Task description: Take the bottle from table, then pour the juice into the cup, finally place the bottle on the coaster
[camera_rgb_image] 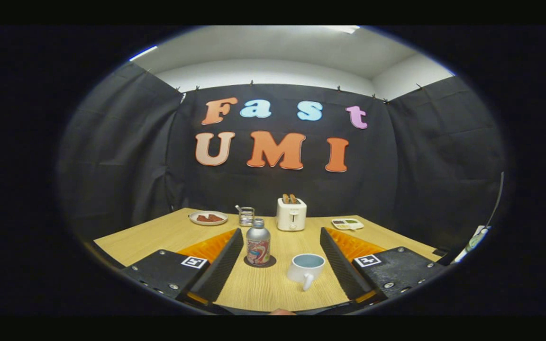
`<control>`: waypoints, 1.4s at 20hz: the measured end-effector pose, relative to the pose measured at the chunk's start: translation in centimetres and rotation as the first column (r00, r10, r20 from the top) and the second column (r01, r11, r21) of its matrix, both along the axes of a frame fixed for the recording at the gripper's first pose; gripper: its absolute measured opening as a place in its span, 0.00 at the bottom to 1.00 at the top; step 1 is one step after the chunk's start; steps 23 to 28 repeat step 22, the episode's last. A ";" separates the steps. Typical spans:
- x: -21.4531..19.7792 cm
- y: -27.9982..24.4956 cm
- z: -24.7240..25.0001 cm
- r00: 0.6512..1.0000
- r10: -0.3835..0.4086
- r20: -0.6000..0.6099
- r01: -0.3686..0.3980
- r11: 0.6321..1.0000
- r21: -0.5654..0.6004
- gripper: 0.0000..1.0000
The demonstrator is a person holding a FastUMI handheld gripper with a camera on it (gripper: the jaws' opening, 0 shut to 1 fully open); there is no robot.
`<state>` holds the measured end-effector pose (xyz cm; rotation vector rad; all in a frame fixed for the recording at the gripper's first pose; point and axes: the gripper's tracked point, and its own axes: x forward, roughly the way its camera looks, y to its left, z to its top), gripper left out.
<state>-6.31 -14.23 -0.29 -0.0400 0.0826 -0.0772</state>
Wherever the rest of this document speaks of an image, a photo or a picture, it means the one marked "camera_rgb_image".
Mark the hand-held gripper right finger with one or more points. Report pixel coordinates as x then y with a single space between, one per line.
341 267

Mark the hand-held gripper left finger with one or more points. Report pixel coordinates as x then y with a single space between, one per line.
221 267

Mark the white cup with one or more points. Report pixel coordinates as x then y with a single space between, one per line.
304 271

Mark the silver juice bottle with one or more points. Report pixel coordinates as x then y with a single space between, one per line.
258 241

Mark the dark brown round coaster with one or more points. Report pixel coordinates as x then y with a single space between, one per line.
273 262

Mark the white compartment tray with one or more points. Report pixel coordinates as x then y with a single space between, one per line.
347 224

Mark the wooden table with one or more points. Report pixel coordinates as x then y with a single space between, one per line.
263 284

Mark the white round plate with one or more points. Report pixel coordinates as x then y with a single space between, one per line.
208 223

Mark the red food pieces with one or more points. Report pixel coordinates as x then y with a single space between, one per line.
209 218

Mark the small glass jar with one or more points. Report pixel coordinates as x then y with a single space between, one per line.
246 218

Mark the white toaster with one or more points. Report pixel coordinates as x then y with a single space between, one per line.
291 217

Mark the toast slices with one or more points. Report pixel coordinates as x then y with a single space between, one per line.
289 199

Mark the ceiling light strip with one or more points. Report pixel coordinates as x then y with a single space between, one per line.
142 53

